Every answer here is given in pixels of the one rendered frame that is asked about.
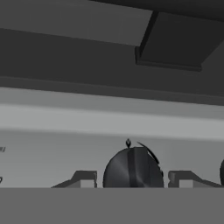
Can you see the dark grey rectangular block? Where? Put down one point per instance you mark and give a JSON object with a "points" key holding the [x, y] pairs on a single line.
{"points": [[178, 40]]}

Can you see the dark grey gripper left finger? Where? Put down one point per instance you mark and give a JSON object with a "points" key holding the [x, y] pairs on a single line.
{"points": [[85, 178]]}

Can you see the grey stove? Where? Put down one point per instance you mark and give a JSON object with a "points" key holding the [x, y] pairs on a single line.
{"points": [[58, 122]]}

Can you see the black round stove knob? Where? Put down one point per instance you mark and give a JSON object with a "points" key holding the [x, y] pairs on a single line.
{"points": [[131, 169], [222, 172]]}

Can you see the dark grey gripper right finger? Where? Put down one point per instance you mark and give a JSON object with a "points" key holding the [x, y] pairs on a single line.
{"points": [[181, 178]]}

